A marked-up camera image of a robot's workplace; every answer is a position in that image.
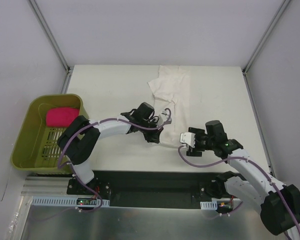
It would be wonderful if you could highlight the white t shirt red print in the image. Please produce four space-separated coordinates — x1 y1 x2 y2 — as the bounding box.
148 65 191 148

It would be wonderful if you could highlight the white cable duct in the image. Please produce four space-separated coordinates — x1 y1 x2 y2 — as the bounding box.
200 200 218 211
31 196 110 208

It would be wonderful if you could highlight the left aluminium frame post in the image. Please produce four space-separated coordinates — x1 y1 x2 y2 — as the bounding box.
27 0 71 73

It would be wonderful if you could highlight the right aluminium frame post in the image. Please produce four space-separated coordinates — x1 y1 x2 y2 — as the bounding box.
242 0 293 76

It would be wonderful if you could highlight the olive green plastic basket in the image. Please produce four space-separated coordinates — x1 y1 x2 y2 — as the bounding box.
10 94 89 175

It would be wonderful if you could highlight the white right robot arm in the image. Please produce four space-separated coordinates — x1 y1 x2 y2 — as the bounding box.
179 120 300 237

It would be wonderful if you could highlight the aluminium frame post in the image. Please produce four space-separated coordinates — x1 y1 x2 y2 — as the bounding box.
27 0 71 73
242 0 293 76

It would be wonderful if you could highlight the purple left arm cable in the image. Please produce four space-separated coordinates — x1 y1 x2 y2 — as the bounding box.
39 107 172 221

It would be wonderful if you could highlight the right white cable duct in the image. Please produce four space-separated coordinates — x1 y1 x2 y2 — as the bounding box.
200 200 218 211

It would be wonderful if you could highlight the left white cable duct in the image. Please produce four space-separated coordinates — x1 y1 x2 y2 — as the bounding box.
31 196 110 208

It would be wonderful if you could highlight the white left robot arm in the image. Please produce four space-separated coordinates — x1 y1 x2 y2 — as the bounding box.
57 102 172 195

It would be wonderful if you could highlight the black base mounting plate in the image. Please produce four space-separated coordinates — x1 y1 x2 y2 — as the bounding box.
66 170 231 210

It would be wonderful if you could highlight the rolled pink t shirt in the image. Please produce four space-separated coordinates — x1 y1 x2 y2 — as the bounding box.
45 107 80 128

